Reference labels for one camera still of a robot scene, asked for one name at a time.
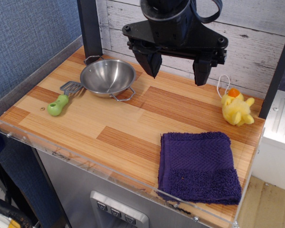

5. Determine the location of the stainless steel two-handled bowl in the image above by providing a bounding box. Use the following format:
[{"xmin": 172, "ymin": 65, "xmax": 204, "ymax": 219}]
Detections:
[{"xmin": 80, "ymin": 56, "xmax": 136, "ymax": 102}]

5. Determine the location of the yellow plush duck toy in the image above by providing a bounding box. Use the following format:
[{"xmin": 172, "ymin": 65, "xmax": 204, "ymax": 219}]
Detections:
[{"xmin": 217, "ymin": 75, "xmax": 255, "ymax": 126}]

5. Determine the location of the black vertical post left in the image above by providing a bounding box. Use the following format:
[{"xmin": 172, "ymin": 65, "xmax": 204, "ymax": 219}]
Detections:
[{"xmin": 77, "ymin": 0, "xmax": 103, "ymax": 57}]

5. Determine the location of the black vertical post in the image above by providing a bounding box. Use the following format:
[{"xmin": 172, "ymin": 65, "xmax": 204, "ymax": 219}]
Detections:
[
  {"xmin": 77, "ymin": 0, "xmax": 103, "ymax": 57},
  {"xmin": 258, "ymin": 45, "xmax": 285, "ymax": 119}
]

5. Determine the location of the green-handled grey toy spatula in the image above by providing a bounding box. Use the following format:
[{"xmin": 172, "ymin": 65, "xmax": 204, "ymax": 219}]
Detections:
[{"xmin": 47, "ymin": 81, "xmax": 83, "ymax": 116}]

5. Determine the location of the black vertical post right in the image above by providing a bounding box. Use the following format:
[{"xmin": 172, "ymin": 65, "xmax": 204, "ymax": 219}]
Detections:
[{"xmin": 258, "ymin": 45, "xmax": 285, "ymax": 119}]

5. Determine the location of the violet terry cloth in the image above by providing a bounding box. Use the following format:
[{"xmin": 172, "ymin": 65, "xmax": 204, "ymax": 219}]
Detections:
[{"xmin": 158, "ymin": 132, "xmax": 242, "ymax": 205}]

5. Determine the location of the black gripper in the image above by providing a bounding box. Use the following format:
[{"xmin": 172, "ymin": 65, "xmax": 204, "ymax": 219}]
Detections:
[{"xmin": 122, "ymin": 13, "xmax": 228, "ymax": 86}]

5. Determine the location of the yellow object bottom left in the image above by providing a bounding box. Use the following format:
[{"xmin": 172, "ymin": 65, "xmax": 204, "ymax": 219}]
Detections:
[{"xmin": 8, "ymin": 219, "xmax": 21, "ymax": 228}]

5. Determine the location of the silver button control panel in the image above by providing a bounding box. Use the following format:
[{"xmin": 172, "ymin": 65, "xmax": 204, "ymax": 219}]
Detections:
[{"xmin": 90, "ymin": 190, "xmax": 149, "ymax": 228}]

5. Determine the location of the clear acrylic front guard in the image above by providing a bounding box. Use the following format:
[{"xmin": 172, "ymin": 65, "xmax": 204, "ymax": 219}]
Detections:
[{"xmin": 0, "ymin": 115, "xmax": 266, "ymax": 228}]

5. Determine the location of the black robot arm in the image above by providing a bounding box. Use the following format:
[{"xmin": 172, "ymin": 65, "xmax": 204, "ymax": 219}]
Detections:
[{"xmin": 122, "ymin": 0, "xmax": 228, "ymax": 86}]

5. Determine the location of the white appliance with metal top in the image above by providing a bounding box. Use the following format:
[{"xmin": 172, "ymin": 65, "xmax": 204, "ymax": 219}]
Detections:
[{"xmin": 252, "ymin": 90, "xmax": 285, "ymax": 190}]

